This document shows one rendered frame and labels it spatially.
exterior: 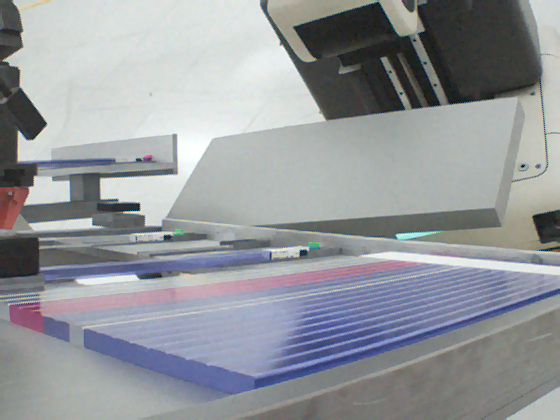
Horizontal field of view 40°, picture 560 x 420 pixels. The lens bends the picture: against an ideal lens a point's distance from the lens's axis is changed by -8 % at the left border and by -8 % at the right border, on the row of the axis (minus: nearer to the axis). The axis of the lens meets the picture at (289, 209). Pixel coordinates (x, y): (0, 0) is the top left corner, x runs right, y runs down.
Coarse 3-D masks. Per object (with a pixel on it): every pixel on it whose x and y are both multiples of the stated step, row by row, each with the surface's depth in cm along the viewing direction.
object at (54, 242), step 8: (176, 232) 105; (40, 240) 88; (48, 240) 89; (56, 240) 90; (64, 240) 91; (72, 240) 92; (80, 240) 93; (88, 240) 94; (96, 240) 94; (104, 240) 95; (112, 240) 96; (120, 240) 97; (128, 240) 98; (136, 240) 99; (40, 248) 88
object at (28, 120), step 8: (16, 88) 65; (8, 96) 64; (16, 96) 64; (24, 96) 65; (0, 104) 64; (8, 104) 64; (16, 104) 64; (24, 104) 65; (32, 104) 66; (8, 112) 64; (16, 112) 64; (24, 112) 65; (32, 112) 66; (16, 120) 65; (24, 120) 65; (32, 120) 66; (40, 120) 66; (24, 128) 65; (32, 128) 66; (40, 128) 66; (24, 136) 66; (32, 136) 66
